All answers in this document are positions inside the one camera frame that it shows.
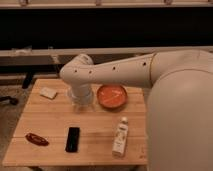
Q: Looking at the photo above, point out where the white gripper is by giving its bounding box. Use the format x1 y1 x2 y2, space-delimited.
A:
67 84 94 106

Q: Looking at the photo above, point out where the white ceramic cup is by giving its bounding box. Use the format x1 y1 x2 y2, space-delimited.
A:
72 102 89 113

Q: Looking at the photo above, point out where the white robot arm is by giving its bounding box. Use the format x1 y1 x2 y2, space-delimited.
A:
60 50 213 171

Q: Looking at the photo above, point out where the orange bowl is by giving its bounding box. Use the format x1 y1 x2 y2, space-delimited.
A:
96 85 128 109

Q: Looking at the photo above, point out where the white sponge block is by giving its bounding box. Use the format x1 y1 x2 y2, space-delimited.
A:
40 87 57 99

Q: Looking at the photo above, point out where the black remote control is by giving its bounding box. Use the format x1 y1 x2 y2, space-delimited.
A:
65 127 80 152

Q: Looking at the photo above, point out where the white bottle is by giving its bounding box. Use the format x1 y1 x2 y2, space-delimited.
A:
112 117 128 157

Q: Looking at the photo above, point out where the red snack packet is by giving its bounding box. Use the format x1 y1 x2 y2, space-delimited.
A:
25 133 49 146

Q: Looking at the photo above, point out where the black chair base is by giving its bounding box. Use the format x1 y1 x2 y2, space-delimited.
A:
0 96 19 105

